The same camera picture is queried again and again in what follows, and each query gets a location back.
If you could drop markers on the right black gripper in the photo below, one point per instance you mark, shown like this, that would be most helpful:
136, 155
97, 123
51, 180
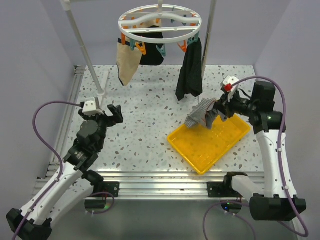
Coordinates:
225, 106

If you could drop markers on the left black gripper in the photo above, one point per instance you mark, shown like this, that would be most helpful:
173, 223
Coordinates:
117, 118

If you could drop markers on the grey striped underwear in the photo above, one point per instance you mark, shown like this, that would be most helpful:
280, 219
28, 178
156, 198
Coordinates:
203, 114

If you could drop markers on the beige underwear navy trim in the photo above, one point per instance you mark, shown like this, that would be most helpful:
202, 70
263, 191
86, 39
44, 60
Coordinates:
128, 59

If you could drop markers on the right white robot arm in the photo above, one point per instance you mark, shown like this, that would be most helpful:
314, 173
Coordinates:
277, 200

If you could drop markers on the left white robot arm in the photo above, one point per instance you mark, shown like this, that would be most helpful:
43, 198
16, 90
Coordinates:
73, 181

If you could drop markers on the black pinstriped underwear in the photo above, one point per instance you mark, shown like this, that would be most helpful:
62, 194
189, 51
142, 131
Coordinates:
190, 79

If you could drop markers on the plain black underwear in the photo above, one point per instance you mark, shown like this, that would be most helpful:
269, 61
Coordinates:
153, 57

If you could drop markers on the white round clip hanger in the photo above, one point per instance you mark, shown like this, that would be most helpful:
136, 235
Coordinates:
160, 24

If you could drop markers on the yellow plastic tray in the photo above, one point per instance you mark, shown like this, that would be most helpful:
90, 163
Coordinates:
201, 148

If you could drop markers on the right white rack pole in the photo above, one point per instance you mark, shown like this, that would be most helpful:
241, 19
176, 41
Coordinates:
208, 35

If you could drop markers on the white rack pole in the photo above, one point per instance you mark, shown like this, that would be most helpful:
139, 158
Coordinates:
66, 5
208, 35

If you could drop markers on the left white rack pole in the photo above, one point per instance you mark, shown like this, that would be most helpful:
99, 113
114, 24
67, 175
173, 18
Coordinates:
66, 5

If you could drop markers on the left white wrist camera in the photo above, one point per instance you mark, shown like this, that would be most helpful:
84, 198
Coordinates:
91, 107

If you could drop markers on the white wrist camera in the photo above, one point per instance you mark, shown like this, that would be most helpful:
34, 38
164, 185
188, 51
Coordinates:
227, 85
91, 107

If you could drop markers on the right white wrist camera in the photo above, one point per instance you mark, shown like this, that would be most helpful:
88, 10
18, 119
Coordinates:
227, 85

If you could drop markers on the aluminium rail frame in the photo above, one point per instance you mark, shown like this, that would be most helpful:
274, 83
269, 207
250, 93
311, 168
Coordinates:
136, 152

